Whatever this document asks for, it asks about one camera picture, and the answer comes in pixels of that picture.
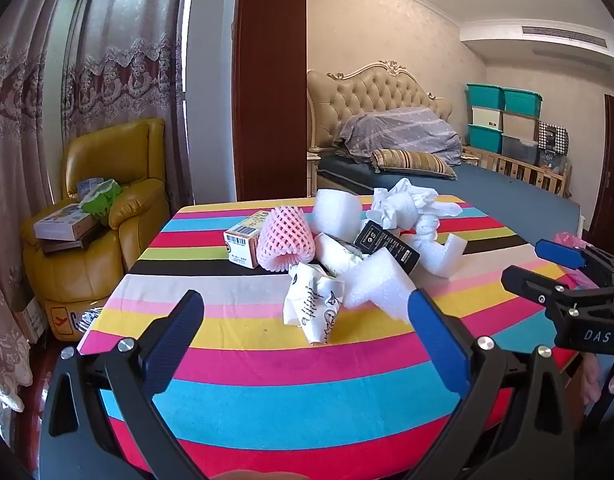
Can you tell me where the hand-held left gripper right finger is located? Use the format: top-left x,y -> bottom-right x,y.
407,287 -> 582,480

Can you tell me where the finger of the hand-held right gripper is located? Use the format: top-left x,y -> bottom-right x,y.
534,239 -> 588,271
502,265 -> 582,307

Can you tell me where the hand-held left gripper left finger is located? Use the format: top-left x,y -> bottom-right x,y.
40,290 -> 213,480

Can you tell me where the pink plastic bag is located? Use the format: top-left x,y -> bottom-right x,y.
552,231 -> 600,291

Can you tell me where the pink foam fruit net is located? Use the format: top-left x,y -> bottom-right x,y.
257,208 -> 316,274

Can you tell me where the person's right hand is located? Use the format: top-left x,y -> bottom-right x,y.
583,355 -> 614,406

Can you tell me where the white foam piece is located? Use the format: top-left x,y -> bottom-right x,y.
414,232 -> 468,279
314,189 -> 364,237
337,251 -> 419,311

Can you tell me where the dark bag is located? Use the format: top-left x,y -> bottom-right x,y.
537,150 -> 568,172

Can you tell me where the brown wooden door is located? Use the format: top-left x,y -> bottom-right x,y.
587,92 -> 614,246

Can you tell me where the yellow leather armchair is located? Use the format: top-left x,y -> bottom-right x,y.
21,119 -> 170,343

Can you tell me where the black packaging box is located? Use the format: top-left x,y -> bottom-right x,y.
353,219 -> 421,276

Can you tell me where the black patterned bag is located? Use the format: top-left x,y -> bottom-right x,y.
538,121 -> 570,156

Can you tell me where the striped colourful tablecloth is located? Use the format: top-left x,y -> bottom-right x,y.
77,195 -> 588,480

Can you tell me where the small yellow carton box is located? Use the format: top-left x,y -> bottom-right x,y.
223,210 -> 275,268

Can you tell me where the white printed paper bag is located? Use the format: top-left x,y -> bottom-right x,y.
283,261 -> 346,347

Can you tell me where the brown flat box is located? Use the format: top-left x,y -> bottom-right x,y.
42,227 -> 108,257

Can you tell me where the stack of plastic storage boxes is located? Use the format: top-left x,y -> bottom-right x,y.
466,83 -> 544,165

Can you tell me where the cardboard box on floor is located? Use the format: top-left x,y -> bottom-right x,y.
14,297 -> 48,343

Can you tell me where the crumpled white plastic bag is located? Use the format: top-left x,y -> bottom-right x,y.
372,177 -> 462,246

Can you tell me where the green plastic packet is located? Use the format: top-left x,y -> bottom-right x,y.
82,180 -> 123,226

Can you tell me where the brown striped cushion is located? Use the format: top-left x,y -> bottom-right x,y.
371,149 -> 458,180

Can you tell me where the blue white packet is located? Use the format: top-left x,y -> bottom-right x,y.
77,177 -> 105,201

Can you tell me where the striped grey pillow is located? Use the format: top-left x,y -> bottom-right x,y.
334,106 -> 462,166

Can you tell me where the white nightstand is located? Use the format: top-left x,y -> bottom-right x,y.
307,150 -> 322,196

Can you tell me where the air conditioner vent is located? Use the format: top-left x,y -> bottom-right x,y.
522,25 -> 610,43

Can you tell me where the lace patterned curtain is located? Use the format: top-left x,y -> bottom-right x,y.
62,0 -> 193,206
0,0 -> 83,411

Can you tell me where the beige tufted headboard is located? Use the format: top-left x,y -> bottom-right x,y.
307,60 -> 453,153

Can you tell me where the brown wooden wardrobe panel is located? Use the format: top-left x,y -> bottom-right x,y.
234,0 -> 308,203

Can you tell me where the wooden crib rail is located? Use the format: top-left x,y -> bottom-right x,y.
462,145 -> 572,198

